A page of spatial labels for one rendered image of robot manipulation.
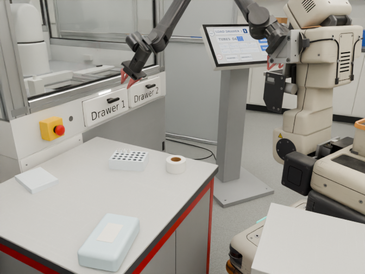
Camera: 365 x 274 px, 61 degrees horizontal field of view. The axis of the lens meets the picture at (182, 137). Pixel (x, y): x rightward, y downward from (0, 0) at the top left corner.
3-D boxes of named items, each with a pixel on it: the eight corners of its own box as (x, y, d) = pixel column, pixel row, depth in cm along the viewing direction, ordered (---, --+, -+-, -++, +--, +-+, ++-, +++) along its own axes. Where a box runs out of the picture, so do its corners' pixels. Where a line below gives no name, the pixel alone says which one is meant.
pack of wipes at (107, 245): (106, 224, 83) (105, 210, 81) (140, 230, 81) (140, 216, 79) (76, 267, 69) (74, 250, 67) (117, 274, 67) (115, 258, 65)
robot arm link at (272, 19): (279, 23, 113) (279, 31, 118) (264, 4, 117) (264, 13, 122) (257, 37, 114) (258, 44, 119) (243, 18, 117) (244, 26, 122)
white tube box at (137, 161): (148, 161, 117) (148, 151, 116) (143, 171, 110) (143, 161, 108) (117, 159, 119) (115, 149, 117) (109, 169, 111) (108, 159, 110)
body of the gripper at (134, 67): (128, 63, 137) (136, 49, 133) (145, 78, 136) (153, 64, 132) (119, 65, 132) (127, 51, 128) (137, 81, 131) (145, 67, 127)
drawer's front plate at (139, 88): (161, 95, 183) (160, 76, 179) (131, 107, 159) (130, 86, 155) (158, 94, 184) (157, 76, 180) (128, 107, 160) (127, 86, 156)
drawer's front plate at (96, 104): (128, 109, 157) (127, 87, 153) (88, 127, 133) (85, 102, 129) (125, 109, 158) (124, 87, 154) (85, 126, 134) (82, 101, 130)
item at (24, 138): (165, 94, 192) (165, 70, 187) (18, 160, 108) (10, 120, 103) (55, 78, 232) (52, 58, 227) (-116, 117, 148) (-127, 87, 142)
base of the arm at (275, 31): (281, 35, 107) (301, 33, 114) (268, 19, 110) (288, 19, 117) (266, 54, 114) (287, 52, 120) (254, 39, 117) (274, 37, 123)
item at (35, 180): (58, 183, 102) (58, 179, 101) (32, 194, 96) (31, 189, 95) (41, 170, 110) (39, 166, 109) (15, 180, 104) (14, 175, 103)
